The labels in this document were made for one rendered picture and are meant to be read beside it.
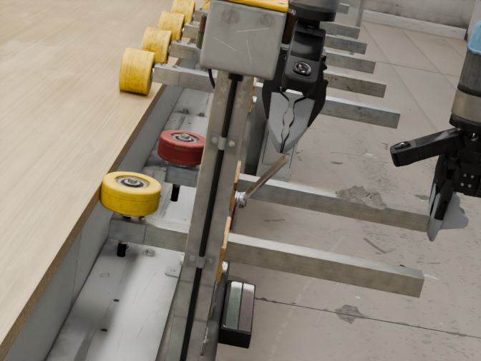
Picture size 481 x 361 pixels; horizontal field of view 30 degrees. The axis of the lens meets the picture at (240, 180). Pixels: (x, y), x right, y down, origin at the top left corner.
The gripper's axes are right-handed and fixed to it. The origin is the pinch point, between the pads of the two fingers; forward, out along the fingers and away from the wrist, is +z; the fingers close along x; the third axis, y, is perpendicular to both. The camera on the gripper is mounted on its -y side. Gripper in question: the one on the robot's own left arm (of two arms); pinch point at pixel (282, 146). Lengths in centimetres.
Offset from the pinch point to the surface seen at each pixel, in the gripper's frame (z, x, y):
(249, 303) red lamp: 26.4, -0.1, 1.7
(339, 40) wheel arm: 1, -15, 113
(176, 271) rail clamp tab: 34.2, 13.0, 24.6
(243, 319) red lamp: 26.4, 0.5, -4.1
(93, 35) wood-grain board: 7, 45, 84
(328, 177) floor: 97, -41, 297
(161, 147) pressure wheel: 7.7, 18.3, 12.4
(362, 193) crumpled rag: 9.3, -15.0, 14.2
